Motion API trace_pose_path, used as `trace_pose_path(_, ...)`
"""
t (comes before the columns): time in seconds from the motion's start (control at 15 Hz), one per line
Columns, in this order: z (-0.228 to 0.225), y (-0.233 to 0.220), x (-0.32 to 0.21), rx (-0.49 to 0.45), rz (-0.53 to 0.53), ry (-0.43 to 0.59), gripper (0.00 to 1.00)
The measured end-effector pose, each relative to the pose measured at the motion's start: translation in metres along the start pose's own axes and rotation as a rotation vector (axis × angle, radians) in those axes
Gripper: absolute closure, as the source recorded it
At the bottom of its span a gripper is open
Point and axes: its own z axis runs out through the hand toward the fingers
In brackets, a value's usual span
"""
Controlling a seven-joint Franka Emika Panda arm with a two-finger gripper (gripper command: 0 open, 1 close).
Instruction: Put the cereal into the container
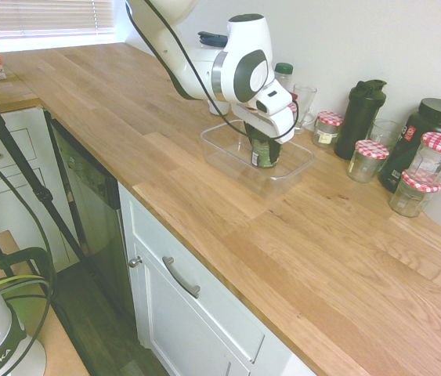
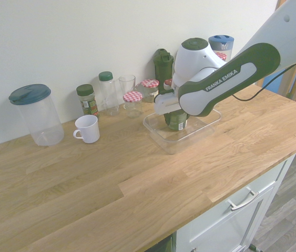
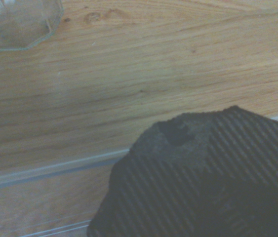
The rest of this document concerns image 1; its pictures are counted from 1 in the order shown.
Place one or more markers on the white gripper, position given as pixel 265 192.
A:
pixel 275 127

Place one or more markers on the green cereal cup dark lid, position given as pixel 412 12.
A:
pixel 260 150

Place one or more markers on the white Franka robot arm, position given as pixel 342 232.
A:
pixel 200 66

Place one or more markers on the clear plastic container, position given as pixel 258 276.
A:
pixel 224 152

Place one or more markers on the small jar red checkered lid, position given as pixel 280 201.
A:
pixel 293 109

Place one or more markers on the tall glass mug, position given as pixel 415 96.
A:
pixel 304 105

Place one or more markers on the labelled jar red checkered lid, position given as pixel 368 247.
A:
pixel 326 133

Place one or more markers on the clear bottle green cap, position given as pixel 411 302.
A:
pixel 284 76

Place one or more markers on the black shaker bottle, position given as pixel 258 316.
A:
pixel 357 121

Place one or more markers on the empty jar red checkered lid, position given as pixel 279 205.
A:
pixel 366 162

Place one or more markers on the clear glass tumbler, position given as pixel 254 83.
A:
pixel 384 131

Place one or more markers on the faceted jar red checkered lid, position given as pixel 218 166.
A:
pixel 435 156
pixel 410 199

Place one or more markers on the metal cabinet knob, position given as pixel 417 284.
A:
pixel 135 261

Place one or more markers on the large black protein tub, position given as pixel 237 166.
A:
pixel 435 117

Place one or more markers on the stainless steel dishwasher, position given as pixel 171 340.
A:
pixel 91 203

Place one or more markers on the white cabinet with drawer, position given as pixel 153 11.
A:
pixel 189 321

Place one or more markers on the white window blinds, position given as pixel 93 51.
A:
pixel 48 15

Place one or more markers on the black table clamp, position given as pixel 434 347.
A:
pixel 34 258

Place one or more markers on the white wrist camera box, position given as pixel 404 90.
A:
pixel 273 100

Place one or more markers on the black camera tripod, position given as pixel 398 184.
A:
pixel 12 145

